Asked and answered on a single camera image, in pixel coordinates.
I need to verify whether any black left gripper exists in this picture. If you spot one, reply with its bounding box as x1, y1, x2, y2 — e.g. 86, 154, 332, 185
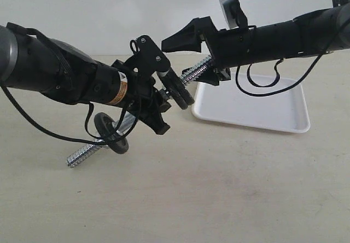
110, 59, 171, 135

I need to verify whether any white plastic tray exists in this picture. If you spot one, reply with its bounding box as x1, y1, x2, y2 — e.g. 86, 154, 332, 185
192, 80, 311, 134

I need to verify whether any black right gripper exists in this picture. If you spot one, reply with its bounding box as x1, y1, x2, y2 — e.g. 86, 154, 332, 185
161, 16, 257, 86

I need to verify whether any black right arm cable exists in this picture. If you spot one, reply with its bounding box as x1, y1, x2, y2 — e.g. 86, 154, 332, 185
235, 29, 350, 96

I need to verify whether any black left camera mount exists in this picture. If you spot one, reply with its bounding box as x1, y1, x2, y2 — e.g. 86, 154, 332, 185
130, 35, 171, 77

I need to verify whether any black weight plate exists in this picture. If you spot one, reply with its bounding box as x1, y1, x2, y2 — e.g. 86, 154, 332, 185
94, 112, 129, 154
170, 68, 194, 106
159, 69, 188, 110

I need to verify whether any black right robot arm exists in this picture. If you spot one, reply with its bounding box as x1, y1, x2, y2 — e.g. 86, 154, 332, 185
161, 0, 349, 86

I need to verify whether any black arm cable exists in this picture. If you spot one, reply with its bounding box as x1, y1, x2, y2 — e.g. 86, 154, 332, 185
235, 29, 350, 96
0, 29, 154, 148

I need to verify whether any chrome dumbbell bar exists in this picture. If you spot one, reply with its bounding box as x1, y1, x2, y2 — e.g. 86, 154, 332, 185
66, 56, 213, 168

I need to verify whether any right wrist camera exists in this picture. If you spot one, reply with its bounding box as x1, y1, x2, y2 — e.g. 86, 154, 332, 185
219, 0, 249, 30

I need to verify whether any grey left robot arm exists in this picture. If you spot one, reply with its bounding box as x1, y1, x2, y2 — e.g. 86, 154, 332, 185
1, 23, 170, 135

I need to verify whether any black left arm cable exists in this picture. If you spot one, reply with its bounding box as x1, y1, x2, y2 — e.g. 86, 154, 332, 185
0, 29, 154, 148

